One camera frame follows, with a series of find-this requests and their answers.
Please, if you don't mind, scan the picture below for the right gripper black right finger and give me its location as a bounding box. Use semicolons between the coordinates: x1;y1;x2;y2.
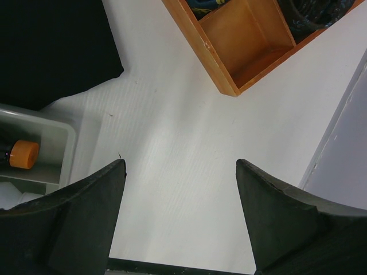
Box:
236;159;366;274

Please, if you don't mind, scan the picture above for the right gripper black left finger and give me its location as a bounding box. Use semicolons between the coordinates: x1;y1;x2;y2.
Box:
1;159;126;274

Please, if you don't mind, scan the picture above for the brown medicine bottle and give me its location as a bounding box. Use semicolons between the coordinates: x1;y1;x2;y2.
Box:
1;140;40;170

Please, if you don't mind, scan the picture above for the grey plastic divided tray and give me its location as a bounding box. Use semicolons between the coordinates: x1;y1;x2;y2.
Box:
1;105;76;210

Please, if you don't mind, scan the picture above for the black folded cloth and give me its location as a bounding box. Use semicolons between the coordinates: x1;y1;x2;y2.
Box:
1;1;124;111

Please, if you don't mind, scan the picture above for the brown wooden compartment tray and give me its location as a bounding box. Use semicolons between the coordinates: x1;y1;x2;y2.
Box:
162;0;365;98

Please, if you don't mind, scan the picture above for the black rolled item right compartment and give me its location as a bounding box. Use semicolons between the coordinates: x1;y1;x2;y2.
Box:
278;0;355;43

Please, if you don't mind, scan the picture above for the green dark rolled item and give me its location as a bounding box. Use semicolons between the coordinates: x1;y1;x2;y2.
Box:
186;0;228;20

